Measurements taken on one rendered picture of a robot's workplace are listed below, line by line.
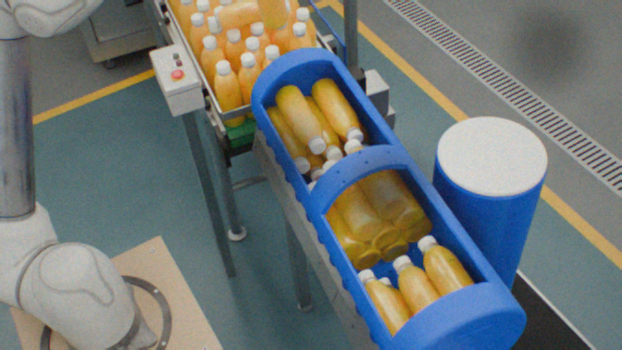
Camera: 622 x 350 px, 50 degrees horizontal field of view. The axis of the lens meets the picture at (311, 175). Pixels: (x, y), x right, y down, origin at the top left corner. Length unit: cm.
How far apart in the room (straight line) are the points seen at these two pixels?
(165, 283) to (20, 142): 48
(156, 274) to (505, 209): 87
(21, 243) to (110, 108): 225
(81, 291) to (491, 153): 105
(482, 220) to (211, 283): 137
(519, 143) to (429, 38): 208
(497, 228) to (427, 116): 163
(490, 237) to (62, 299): 107
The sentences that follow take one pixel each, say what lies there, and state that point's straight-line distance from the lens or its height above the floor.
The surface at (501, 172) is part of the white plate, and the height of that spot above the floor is 104.
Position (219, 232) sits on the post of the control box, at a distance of 257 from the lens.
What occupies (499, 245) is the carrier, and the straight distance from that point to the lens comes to 189.
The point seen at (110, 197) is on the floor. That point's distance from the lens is 323.
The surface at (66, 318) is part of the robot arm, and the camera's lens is 141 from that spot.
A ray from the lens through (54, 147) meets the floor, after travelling 358.
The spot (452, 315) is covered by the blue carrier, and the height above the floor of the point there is 123.
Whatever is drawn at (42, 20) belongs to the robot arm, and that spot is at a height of 172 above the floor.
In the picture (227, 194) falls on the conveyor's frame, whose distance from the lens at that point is 270.
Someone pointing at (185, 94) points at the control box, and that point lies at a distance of 197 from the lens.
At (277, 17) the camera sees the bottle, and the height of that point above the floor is 127.
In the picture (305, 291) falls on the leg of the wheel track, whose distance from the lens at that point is 257.
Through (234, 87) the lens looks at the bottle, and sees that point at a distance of 198.
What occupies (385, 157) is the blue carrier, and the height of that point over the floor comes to 123.
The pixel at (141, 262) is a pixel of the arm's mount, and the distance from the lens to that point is 168.
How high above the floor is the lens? 233
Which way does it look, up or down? 49 degrees down
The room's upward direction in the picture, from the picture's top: 5 degrees counter-clockwise
